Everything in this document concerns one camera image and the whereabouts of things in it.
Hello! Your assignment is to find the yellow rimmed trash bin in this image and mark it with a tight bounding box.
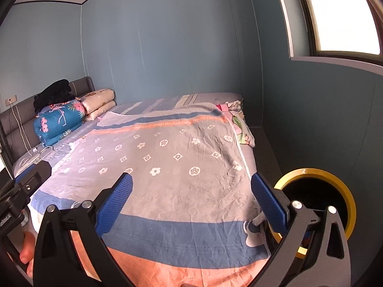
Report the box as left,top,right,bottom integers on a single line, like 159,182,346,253
266,168,357,260

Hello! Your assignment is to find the person's left hand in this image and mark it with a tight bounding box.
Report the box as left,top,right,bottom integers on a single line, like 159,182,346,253
19,231,36,279

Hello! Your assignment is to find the grey padded headboard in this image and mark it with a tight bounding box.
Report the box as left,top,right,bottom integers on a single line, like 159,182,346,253
0,76,96,168

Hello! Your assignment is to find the floral sheet at bed edge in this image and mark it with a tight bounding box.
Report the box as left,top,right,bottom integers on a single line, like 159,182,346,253
216,100,255,148

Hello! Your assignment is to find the grey patterned bed blanket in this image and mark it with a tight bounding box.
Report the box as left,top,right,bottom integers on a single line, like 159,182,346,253
28,98,270,286

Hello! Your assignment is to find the blue floral folded quilt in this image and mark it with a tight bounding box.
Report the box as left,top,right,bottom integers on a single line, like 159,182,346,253
33,99,85,147

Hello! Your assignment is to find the beige folded quilt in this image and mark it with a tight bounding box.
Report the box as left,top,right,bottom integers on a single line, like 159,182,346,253
80,89,116,121

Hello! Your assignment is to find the black clothing pile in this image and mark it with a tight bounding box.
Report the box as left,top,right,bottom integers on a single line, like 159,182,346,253
33,79,75,114

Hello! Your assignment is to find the white charging cable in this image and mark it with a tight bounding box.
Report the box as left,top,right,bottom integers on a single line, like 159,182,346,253
8,100,56,165

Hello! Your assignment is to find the wall power socket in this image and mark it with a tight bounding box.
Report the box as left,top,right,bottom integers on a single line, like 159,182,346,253
5,95,17,106

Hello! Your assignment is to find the window with white frame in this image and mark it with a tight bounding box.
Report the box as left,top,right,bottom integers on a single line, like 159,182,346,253
279,0,382,75

